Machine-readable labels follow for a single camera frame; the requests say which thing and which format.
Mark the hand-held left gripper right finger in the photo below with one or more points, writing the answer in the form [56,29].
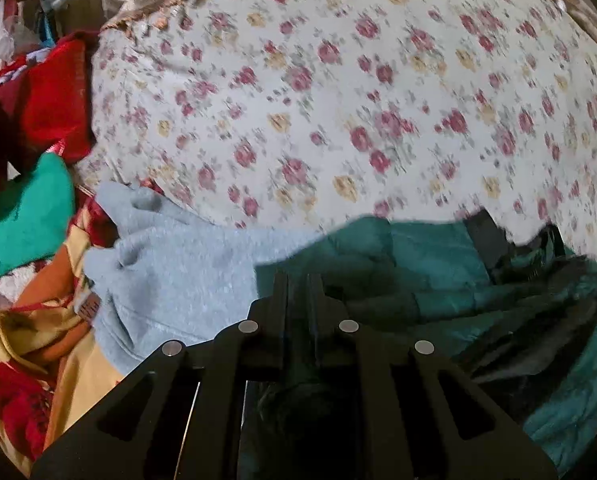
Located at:
[316,320]

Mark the red orange flowered blanket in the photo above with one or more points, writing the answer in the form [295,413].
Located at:
[38,340]

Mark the grey sweatshirt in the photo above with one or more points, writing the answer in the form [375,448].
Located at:
[178,270]

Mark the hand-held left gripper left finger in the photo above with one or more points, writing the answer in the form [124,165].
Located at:
[278,320]

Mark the green puffer jacket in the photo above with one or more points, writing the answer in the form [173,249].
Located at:
[428,270]

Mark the teal cloth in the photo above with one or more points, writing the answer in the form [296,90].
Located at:
[33,210]

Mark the red cloth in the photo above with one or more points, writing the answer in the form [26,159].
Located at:
[53,95]

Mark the floral white bed sheet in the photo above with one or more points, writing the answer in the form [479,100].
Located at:
[328,85]

